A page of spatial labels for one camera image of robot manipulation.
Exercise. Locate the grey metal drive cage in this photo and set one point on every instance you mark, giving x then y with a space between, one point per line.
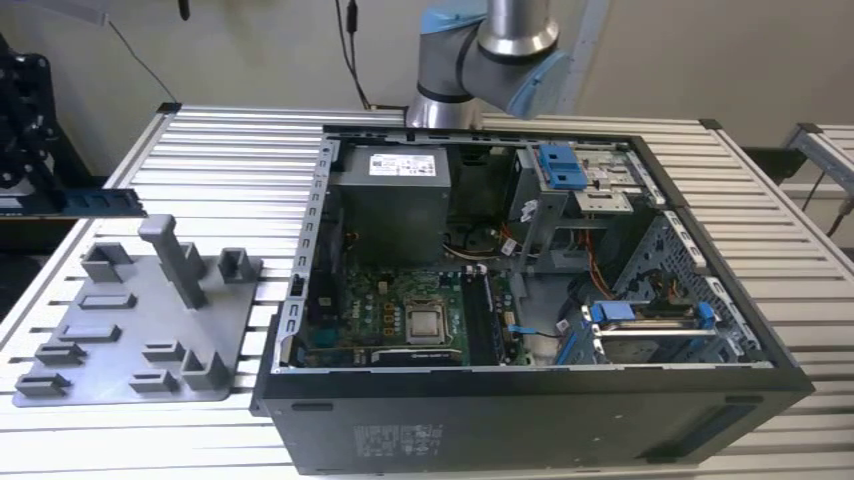
560 260

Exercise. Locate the black open PC case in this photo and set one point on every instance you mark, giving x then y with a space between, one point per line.
467 425

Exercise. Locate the adjacent aluminium table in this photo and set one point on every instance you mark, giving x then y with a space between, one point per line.
827 150

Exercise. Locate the dark blue RAM stick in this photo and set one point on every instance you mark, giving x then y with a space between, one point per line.
100 202

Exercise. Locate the hard disk in blue carrier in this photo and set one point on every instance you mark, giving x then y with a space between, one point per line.
640 325

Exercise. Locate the black box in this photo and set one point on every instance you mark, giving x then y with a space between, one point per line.
773 162

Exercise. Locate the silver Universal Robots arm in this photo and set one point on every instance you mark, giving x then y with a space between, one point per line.
520 25

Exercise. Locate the black table corner cap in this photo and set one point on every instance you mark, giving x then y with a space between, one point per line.
708 124
808 127
168 107

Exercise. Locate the black CPU socket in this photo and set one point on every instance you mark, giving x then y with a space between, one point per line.
427 303

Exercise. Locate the grey plastic parts rack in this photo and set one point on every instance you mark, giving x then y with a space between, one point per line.
133 320

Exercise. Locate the black graphics card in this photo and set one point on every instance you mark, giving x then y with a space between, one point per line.
413 357

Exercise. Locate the grey power supply unit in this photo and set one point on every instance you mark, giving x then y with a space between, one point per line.
393 220

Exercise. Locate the silver CPU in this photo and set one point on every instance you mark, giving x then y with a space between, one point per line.
427 322

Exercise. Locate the small black hanging object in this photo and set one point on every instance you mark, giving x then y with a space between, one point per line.
182 9

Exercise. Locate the green motherboard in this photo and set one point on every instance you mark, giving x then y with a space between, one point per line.
383 295

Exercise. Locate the blue plastic drive latch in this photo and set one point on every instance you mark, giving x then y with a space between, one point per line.
560 160

